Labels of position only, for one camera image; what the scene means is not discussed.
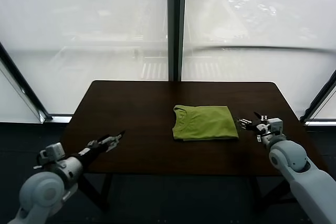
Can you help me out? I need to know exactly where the dark vertical window mullion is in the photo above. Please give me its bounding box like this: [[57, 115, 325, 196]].
[[166, 0, 187, 82]]

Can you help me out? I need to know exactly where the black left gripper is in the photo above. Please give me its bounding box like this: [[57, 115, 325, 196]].
[[77, 129, 127, 162]]

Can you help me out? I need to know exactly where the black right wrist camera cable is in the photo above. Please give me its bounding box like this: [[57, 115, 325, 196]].
[[257, 129, 274, 144]]

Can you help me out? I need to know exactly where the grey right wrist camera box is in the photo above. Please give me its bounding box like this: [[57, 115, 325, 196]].
[[266, 118, 285, 136]]

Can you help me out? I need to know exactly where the curved dark outdoor handrail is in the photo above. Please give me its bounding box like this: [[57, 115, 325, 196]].
[[183, 45, 336, 57]]

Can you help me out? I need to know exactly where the lime green t-shirt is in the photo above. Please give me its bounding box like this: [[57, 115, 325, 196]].
[[172, 105, 239, 142]]

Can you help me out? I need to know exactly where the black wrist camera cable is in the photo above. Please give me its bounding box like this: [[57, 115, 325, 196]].
[[257, 129, 274, 144], [33, 153, 46, 170]]

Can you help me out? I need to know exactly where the slanted dark window frame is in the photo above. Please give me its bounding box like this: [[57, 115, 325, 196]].
[[301, 69, 336, 126], [0, 40, 74, 123]]

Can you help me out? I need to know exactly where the black left wrist camera cable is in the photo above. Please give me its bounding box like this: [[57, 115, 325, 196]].
[[33, 153, 46, 170]]

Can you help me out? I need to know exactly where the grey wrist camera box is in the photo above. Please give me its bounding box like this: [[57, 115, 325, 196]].
[[266, 118, 285, 136], [39, 142, 66, 163]]

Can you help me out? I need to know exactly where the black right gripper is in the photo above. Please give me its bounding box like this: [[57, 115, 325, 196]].
[[235, 112, 269, 133]]

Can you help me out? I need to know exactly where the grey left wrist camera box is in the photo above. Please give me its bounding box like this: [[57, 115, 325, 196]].
[[39, 142, 66, 163]]

